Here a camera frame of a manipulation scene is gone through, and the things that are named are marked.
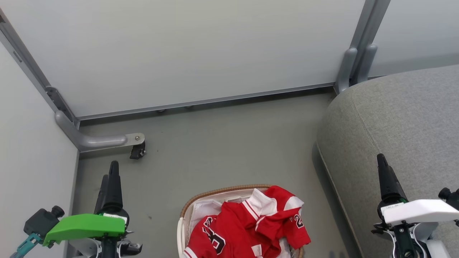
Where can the grey fabric sofa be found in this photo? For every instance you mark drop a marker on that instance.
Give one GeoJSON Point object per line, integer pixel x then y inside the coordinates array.
{"type": "Point", "coordinates": [401, 122]}

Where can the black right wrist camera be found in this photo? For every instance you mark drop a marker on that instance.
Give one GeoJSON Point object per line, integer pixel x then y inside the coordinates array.
{"type": "Point", "coordinates": [451, 199]}

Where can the white basket liner cloth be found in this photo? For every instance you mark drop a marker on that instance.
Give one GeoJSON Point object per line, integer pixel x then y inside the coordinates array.
{"type": "Point", "coordinates": [204, 213]}

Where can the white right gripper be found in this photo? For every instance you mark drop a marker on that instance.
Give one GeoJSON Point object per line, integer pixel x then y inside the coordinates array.
{"type": "Point", "coordinates": [419, 212]}

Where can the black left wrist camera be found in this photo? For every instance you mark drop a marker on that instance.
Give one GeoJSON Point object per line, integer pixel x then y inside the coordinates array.
{"type": "Point", "coordinates": [42, 220]}

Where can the grey partition bottom rail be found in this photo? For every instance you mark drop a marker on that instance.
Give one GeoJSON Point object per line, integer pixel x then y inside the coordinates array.
{"type": "Point", "coordinates": [208, 101]}

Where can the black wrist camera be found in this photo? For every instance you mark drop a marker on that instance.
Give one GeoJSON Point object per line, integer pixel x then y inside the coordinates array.
{"type": "Point", "coordinates": [451, 199]}
{"type": "Point", "coordinates": [42, 220]}

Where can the black caster wheel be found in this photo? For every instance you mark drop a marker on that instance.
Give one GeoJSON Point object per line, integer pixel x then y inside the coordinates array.
{"type": "Point", "coordinates": [138, 151]}

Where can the teal left camera connector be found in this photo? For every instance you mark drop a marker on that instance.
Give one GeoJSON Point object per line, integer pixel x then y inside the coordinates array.
{"type": "Point", "coordinates": [25, 246]}

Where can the grey partition corner post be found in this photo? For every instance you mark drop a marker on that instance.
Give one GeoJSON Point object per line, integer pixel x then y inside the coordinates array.
{"type": "Point", "coordinates": [36, 71]}

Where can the grey double partition post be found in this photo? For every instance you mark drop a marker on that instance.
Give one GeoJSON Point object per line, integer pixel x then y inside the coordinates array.
{"type": "Point", "coordinates": [360, 46]}

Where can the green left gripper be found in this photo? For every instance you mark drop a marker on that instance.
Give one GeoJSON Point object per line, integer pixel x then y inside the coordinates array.
{"type": "Point", "coordinates": [82, 225]}

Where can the red white sports jersey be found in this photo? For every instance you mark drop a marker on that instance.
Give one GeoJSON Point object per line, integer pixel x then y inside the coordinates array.
{"type": "Point", "coordinates": [236, 224]}

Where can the white wicker-rimmed laundry basket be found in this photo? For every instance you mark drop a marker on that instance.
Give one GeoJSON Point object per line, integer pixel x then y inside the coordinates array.
{"type": "Point", "coordinates": [184, 222]}

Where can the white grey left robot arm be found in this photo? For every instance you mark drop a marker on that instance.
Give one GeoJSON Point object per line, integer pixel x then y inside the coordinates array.
{"type": "Point", "coordinates": [107, 249]}

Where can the grey partition foot bracket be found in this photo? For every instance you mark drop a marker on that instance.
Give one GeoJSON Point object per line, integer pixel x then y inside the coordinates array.
{"type": "Point", "coordinates": [93, 141]}

